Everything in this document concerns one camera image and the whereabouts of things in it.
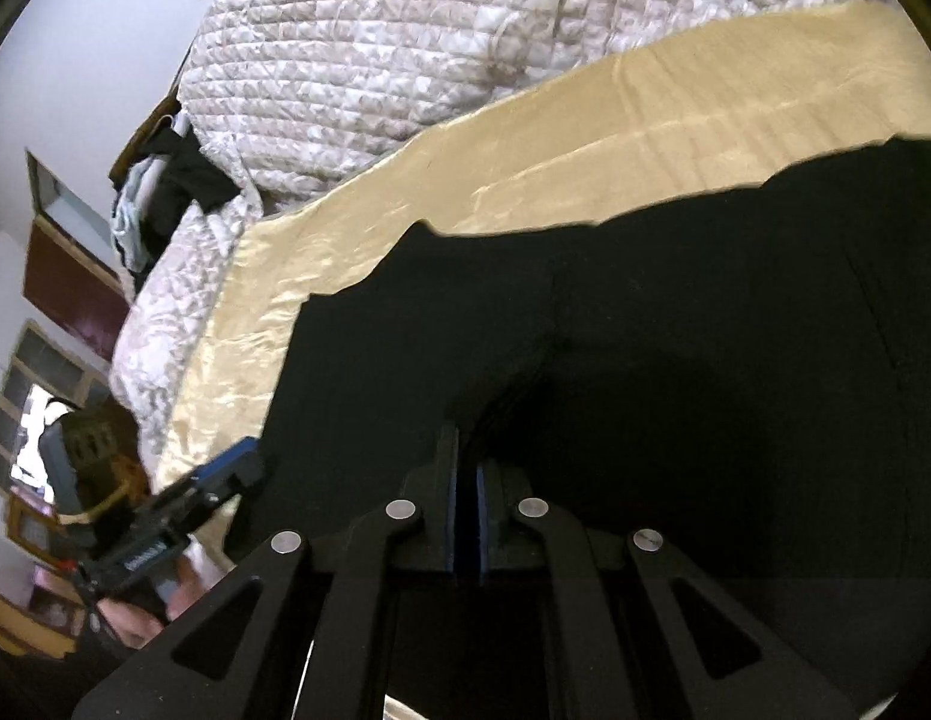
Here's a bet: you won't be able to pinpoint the black cloth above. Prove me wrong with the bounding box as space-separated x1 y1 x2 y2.
139 127 239 272

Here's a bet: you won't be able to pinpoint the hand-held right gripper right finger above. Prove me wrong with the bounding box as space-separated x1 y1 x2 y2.
476 461 860 720

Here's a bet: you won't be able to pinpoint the black pants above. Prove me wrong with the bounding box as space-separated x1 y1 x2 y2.
188 136 931 720

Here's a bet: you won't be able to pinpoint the brown wooden headboard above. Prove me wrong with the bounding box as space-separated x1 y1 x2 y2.
109 92 186 190

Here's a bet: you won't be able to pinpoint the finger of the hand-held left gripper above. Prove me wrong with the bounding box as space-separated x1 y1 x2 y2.
155 435 260 505
202 456 266 512

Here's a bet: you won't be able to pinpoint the transom window above door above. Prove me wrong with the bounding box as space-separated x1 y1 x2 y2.
25 150 123 275

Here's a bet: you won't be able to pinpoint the person's left hand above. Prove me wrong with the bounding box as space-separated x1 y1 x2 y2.
98 562 206 651

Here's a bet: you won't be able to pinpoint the window with wooden frame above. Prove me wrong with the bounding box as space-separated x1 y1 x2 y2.
0 319 116 497

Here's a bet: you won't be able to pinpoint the dark red wooden door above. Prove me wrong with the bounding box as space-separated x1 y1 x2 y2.
23 216 134 352

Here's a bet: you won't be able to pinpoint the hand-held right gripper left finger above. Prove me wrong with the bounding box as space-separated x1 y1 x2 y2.
71 424 461 720

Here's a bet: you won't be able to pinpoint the beige satin blanket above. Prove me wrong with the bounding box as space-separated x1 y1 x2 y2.
146 0 931 590

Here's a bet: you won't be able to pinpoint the quilted floral bedspread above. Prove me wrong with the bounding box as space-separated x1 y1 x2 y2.
109 0 911 466

